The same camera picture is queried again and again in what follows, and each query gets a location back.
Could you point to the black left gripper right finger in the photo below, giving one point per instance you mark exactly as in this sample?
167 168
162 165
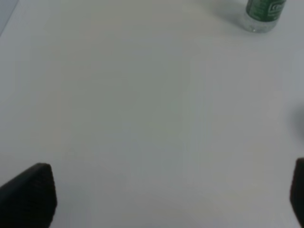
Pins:
297 191

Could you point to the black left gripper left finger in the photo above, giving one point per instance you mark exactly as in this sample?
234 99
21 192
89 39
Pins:
29 200

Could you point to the clear bottle with green label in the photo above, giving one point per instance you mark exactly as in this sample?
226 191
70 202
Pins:
261 16

